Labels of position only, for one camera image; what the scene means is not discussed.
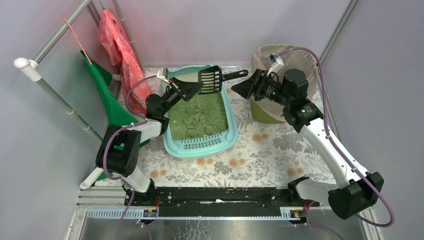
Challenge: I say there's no green cat litter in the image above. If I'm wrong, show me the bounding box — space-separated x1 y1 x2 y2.
167 93 228 140

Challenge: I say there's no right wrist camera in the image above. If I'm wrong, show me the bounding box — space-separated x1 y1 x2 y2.
267 54 285 76

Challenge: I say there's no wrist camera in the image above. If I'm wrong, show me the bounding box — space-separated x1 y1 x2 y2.
267 54 285 76
156 67 170 84

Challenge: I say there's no floral mat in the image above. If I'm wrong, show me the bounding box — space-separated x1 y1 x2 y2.
137 79 335 187

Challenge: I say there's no bin with plastic liner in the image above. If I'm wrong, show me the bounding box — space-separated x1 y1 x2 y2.
250 44 321 124

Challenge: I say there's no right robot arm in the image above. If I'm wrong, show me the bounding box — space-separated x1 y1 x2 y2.
231 69 384 220

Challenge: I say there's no green cloth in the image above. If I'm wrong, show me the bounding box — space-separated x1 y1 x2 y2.
80 50 152 181

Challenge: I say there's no pink hanger rod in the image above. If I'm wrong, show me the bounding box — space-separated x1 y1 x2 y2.
63 18 93 65

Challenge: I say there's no white capped metal pole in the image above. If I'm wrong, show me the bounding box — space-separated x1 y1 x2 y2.
13 57 103 142

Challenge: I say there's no teal litter box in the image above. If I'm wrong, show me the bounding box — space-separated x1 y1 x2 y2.
162 64 249 158

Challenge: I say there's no pink patterned cloth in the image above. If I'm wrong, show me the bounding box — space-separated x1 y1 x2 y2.
97 9 152 115

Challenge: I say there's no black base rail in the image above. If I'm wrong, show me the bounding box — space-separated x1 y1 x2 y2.
124 187 311 218

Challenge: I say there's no black litter scoop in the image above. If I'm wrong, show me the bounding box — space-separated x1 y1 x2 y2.
197 65 249 95

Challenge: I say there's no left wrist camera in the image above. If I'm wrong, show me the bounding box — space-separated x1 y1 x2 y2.
156 67 170 84

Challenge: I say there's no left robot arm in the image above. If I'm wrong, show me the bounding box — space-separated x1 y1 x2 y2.
95 77 204 193

